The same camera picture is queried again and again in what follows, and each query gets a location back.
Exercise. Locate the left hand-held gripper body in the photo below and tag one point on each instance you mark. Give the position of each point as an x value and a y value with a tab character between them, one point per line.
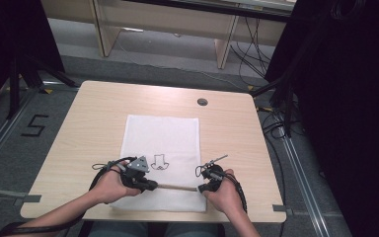
135	176

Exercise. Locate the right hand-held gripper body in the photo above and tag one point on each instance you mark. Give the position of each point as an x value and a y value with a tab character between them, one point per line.
215	176

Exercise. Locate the thin brown stick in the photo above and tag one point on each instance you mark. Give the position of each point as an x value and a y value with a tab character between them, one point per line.
177	187

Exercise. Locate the white towel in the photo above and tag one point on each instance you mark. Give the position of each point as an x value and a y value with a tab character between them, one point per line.
164	138

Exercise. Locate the person's right hand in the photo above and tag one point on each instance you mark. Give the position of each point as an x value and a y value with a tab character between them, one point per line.
228	197

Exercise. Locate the person's left hand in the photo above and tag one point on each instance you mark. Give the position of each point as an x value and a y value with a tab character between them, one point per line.
110	189

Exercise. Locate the person's legs in jeans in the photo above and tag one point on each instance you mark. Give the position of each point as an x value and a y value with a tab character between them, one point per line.
121	229

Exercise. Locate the grey tape strip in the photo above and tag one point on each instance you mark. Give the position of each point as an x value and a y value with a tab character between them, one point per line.
280	208

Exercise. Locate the black metal stand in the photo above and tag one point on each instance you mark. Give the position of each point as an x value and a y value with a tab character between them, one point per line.
288	108
15	89

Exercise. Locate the black curtain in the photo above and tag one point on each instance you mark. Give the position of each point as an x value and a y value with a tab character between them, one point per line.
10	39
348	115

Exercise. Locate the light wooden desk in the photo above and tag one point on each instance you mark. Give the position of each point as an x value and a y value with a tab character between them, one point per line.
164	19

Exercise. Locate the metal floor rail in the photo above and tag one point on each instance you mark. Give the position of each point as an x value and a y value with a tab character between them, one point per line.
304	184
3	135

